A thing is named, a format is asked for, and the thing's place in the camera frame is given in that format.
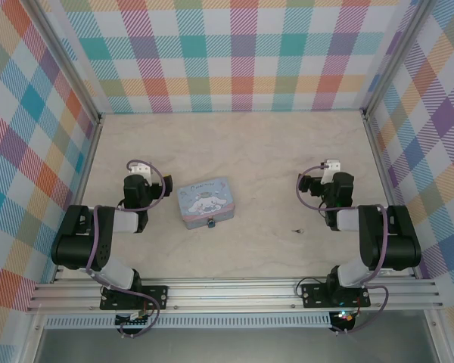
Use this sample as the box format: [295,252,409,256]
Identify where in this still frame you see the light blue cartoon tin box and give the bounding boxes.
[176,176,234,231]

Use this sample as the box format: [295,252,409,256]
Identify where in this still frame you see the small controller board with lights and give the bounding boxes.
[330,309,357,324]

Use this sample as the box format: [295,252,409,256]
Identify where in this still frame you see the small black controller board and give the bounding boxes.
[114,312,154,327]

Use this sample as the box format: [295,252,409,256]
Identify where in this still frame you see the grey metal panel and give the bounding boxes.
[33,327,440,363]

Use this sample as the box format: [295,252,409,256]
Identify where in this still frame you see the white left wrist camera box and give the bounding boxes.
[130,161,153,185]

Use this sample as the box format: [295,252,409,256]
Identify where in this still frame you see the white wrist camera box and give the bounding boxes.
[130,161,153,185]
[322,159,342,185]

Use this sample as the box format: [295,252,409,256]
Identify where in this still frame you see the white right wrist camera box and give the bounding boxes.
[322,159,342,185]

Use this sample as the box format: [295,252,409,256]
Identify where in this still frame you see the aluminium side rail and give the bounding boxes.
[362,109,418,280]
[51,113,104,285]

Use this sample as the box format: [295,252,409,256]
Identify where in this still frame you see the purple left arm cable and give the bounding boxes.
[85,158,166,340]

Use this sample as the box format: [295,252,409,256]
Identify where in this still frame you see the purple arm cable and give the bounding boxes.
[85,158,166,340]
[295,161,390,336]

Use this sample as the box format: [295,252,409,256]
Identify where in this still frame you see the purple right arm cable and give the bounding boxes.
[295,161,390,336]

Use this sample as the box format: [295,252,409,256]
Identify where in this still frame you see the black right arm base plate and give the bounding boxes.
[300,281,372,309]

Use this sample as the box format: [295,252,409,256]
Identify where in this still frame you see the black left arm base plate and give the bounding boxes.
[99,284,170,312]

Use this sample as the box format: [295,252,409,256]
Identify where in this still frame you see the aluminium mounting rail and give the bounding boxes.
[25,277,444,314]

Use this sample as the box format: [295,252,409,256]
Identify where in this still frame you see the white slotted cable duct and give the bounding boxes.
[44,315,333,330]

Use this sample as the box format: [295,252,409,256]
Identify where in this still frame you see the aluminium frame post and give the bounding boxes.
[362,0,431,119]
[29,0,104,126]

